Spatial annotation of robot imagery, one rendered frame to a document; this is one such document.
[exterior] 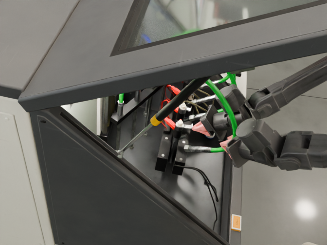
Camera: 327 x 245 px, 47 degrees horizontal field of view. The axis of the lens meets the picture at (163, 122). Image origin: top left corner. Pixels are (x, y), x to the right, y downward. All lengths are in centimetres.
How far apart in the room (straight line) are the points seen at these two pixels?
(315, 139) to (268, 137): 10
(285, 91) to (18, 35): 71
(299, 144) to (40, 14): 66
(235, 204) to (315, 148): 51
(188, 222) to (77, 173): 32
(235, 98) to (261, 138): 24
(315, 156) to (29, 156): 64
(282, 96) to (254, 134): 26
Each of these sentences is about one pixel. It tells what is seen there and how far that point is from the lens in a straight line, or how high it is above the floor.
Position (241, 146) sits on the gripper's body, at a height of 130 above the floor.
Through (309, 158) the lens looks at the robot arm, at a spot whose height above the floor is 141.
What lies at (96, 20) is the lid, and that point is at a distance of 86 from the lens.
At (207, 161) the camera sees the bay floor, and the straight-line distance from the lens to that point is 151.
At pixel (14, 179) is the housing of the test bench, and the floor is 116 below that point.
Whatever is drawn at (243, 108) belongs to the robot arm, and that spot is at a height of 128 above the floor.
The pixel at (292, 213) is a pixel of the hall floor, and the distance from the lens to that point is 256.
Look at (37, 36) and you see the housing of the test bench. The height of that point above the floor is 150.
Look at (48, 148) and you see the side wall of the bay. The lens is 87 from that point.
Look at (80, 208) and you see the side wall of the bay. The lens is 107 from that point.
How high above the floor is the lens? 202
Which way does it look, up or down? 48 degrees down
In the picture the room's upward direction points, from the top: 12 degrees clockwise
